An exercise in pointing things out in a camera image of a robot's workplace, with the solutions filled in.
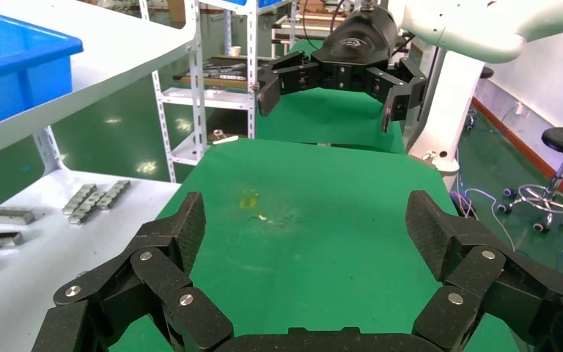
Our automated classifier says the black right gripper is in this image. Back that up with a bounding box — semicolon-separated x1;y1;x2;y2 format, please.
256;5;428;134

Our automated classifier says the white robot torso column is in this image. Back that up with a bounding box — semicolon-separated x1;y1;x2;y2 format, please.
405;48;487;176

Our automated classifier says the wooden board with metal parts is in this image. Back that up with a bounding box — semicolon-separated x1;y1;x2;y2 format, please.
172;56;259;91

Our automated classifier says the brown cardboard box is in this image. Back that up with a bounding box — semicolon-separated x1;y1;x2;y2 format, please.
167;0;187;23

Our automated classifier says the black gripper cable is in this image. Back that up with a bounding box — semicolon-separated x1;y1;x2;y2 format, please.
302;0;348;50

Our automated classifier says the white metal shelf rack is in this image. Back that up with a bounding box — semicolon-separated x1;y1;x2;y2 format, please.
0;0;210;352

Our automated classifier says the white slotted storage rack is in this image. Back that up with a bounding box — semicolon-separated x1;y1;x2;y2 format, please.
138;0;263;183

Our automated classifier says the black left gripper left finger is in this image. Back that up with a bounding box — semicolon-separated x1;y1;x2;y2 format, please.
31;191;234;352

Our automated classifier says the green table cloth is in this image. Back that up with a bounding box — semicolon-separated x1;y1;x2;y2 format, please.
256;38;406;155
108;138;520;352

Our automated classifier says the blue plastic bin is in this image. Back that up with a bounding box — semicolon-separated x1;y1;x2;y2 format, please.
0;7;84;134

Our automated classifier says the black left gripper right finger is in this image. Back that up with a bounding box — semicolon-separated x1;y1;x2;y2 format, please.
405;190;563;352

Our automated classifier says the white floor cable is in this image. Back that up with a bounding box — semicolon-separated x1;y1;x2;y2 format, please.
456;186;518;254

